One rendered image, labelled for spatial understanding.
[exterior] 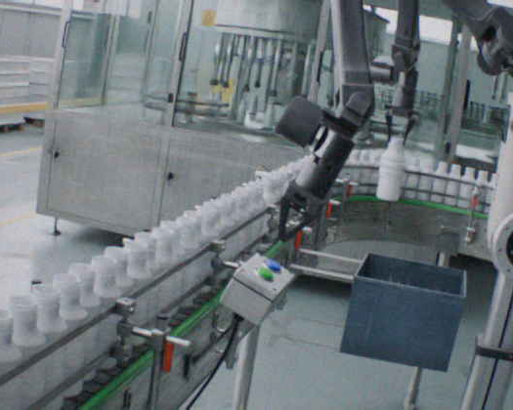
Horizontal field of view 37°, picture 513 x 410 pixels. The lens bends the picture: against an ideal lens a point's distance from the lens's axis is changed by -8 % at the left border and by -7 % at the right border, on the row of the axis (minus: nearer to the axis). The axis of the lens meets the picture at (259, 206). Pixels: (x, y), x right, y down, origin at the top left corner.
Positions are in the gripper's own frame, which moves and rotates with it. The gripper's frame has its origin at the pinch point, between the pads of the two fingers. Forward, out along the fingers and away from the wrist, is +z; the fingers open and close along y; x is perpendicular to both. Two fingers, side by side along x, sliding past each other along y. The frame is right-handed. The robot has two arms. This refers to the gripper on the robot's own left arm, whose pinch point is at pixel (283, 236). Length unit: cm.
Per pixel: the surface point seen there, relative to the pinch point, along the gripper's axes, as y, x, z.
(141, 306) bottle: 19.0, -11.6, 16.2
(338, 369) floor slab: -249, 34, 112
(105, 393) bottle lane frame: 37.3, -6.5, 22.6
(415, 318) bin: -74, 34, 21
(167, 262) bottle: 7.6, -13.5, 12.0
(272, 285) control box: 1.7, 2.7, 7.8
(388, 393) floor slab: -229, 61, 102
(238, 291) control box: 3.7, -1.4, 11.0
